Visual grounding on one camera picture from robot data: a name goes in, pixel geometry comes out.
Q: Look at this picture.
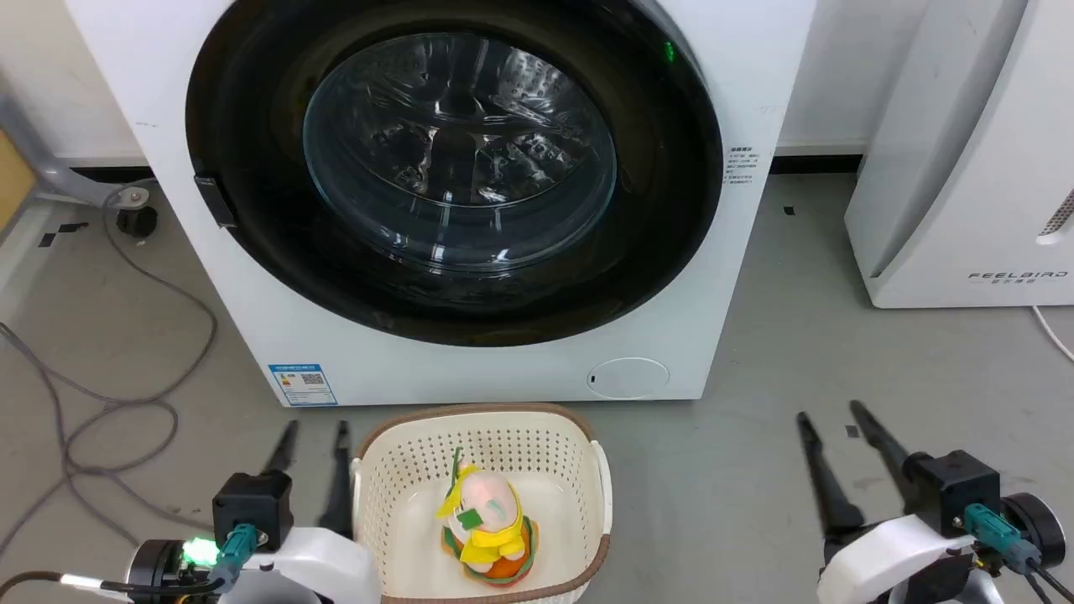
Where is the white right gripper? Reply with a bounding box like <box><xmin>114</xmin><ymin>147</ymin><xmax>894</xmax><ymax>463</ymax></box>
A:
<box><xmin>795</xmin><ymin>400</ymin><xmax>987</xmax><ymax>604</ymax></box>

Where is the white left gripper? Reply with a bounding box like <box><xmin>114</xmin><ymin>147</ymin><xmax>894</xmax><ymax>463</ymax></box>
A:
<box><xmin>220</xmin><ymin>419</ymin><xmax>383</xmax><ymax>604</ymax></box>

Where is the white front-load washing machine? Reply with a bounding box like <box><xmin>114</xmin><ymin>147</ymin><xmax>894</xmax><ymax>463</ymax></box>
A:
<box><xmin>65</xmin><ymin>0</ymin><xmax>817</xmax><ymax>409</ymax></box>

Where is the black round washer door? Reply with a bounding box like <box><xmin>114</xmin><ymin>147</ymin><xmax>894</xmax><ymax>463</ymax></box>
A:
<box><xmin>185</xmin><ymin>0</ymin><xmax>724</xmax><ymax>348</ymax></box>

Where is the cream perforated laundry basket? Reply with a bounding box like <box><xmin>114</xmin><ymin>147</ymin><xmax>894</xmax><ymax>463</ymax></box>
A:
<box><xmin>350</xmin><ymin>404</ymin><xmax>613</xmax><ymax>604</ymax></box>

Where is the pink doll in yellow dress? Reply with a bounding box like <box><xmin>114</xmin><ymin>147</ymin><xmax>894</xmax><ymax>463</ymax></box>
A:
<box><xmin>435</xmin><ymin>447</ymin><xmax>540</xmax><ymax>586</ymax></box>

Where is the black caster wheel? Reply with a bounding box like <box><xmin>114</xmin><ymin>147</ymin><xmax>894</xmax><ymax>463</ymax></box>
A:
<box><xmin>116</xmin><ymin>186</ymin><xmax>159</xmax><ymax>239</ymax></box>

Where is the white Feelbird appliance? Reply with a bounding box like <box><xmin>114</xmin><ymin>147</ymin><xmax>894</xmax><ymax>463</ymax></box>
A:
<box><xmin>844</xmin><ymin>0</ymin><xmax>1074</xmax><ymax>310</ymax></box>

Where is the grey floor cable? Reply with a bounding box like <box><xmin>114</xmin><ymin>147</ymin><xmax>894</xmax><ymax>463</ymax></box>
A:
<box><xmin>0</xmin><ymin>181</ymin><xmax>221</xmax><ymax>555</ymax></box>

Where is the thin white cable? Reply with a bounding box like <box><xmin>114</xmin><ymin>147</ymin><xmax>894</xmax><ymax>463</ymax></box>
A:
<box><xmin>1031</xmin><ymin>305</ymin><xmax>1074</xmax><ymax>363</ymax></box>

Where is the grey metal frame leg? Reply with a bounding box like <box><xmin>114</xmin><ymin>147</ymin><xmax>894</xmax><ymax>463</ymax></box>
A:
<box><xmin>0</xmin><ymin>80</ymin><xmax>152</xmax><ymax>211</ymax></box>

